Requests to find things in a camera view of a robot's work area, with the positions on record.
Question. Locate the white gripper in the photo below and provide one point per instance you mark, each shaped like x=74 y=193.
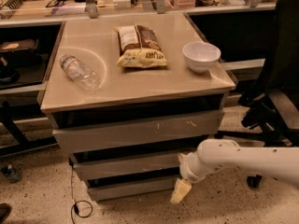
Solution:
x=186 y=169

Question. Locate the grey drawer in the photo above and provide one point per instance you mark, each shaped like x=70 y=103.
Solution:
x=132 y=188
x=138 y=131
x=128 y=165

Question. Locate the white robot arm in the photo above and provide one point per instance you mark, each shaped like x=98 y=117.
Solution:
x=213 y=155

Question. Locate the grey bottom drawer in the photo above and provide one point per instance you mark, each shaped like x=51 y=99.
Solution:
x=132 y=188

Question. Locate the grey drawer cabinet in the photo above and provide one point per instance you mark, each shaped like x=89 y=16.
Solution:
x=129 y=94

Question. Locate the grey top drawer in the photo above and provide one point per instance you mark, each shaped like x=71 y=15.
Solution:
x=138 y=131

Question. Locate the black office chair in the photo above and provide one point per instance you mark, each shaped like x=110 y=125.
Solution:
x=272 y=100

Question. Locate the white bowl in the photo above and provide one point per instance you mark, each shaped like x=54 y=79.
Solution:
x=200 y=56

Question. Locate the yellow brown snack bag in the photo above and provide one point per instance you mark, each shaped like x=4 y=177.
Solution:
x=139 y=47

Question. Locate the clear plastic water bottle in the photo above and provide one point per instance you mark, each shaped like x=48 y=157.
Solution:
x=80 y=72

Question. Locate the black caster wheel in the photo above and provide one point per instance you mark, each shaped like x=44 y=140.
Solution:
x=11 y=173

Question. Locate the dark shoe tip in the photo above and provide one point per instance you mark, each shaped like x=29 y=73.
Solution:
x=5 y=210

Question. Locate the long background workbench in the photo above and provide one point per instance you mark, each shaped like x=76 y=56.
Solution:
x=92 y=10

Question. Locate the black table leg frame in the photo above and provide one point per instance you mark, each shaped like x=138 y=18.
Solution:
x=8 y=115

